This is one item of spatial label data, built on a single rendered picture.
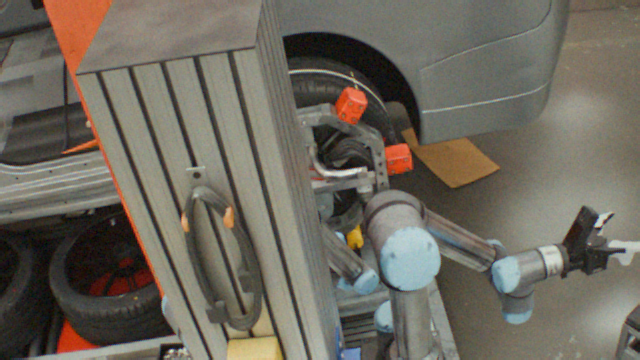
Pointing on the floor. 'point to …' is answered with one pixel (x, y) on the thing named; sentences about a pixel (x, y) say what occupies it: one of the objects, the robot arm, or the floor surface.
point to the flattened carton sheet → (452, 159)
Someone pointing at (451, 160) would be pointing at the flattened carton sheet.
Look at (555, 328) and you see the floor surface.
